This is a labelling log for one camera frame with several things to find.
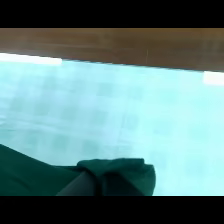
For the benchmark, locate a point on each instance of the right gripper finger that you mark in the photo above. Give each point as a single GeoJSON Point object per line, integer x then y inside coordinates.
{"type": "Point", "coordinates": [83, 186]}

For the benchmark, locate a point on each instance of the dark green garment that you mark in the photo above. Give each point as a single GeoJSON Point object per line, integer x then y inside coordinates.
{"type": "Point", "coordinates": [23, 175]}

